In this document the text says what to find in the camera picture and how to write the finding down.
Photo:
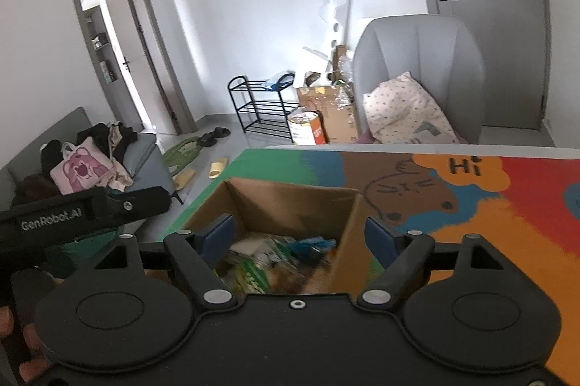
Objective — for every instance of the white foam board with holes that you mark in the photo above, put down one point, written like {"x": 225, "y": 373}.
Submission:
{"x": 340, "y": 5}

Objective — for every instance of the polka dot pillow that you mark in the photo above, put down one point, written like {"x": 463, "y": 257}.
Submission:
{"x": 403, "y": 109}

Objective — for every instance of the black shoe rack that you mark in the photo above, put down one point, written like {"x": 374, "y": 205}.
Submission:
{"x": 258, "y": 109}

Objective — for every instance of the grey sofa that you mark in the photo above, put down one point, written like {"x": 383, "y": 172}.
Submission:
{"x": 140, "y": 159}

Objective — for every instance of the person's left hand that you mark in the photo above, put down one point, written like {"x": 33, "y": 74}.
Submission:
{"x": 31, "y": 338}

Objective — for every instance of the orange white paper bag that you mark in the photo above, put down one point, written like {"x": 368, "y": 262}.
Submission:
{"x": 306, "y": 127}

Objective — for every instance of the yellow slipper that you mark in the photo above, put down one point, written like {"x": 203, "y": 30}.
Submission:
{"x": 185, "y": 178}
{"x": 218, "y": 167}

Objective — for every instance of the orange biscuit packet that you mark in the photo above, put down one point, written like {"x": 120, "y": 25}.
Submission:
{"x": 308, "y": 277}

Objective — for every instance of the taped brown carton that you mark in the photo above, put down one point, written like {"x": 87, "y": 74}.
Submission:
{"x": 337, "y": 118}

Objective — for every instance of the pink bear tote bag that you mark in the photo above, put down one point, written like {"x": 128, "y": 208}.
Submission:
{"x": 81, "y": 168}

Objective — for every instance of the beige garment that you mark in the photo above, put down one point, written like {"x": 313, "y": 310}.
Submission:
{"x": 118, "y": 168}

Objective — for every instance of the black clothes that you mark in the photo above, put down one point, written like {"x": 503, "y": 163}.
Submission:
{"x": 97, "y": 136}

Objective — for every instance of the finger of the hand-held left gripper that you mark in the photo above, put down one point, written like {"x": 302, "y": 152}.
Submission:
{"x": 145, "y": 200}

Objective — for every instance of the blue snack packet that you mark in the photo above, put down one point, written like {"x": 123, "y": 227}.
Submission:
{"x": 312, "y": 247}

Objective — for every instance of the grey door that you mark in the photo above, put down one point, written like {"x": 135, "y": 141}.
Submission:
{"x": 489, "y": 5}

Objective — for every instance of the black slipper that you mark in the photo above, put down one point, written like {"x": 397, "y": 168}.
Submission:
{"x": 207, "y": 139}
{"x": 222, "y": 132}

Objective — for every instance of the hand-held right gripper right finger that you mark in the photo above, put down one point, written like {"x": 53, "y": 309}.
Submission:
{"x": 383, "y": 243}

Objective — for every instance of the green label bread packet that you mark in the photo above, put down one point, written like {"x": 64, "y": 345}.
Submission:
{"x": 256, "y": 275}

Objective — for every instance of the cardboard box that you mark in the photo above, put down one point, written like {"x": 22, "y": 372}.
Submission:
{"x": 294, "y": 204}

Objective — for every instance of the grey armchair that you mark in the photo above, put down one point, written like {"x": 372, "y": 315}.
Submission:
{"x": 417, "y": 46}

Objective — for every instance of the grey doorway frame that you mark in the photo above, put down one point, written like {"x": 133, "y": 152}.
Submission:
{"x": 154, "y": 50}

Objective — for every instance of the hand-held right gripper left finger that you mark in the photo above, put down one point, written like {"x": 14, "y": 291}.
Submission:
{"x": 217, "y": 238}

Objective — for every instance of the green floor mat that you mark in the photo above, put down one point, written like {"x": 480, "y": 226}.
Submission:
{"x": 181, "y": 152}

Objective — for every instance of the clear white wafer packet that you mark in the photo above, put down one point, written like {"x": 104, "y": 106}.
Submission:
{"x": 249, "y": 245}

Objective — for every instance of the clear plastic wrap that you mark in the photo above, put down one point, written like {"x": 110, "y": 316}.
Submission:
{"x": 344, "y": 77}

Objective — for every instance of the plain white foam board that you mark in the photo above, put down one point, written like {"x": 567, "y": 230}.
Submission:
{"x": 312, "y": 68}

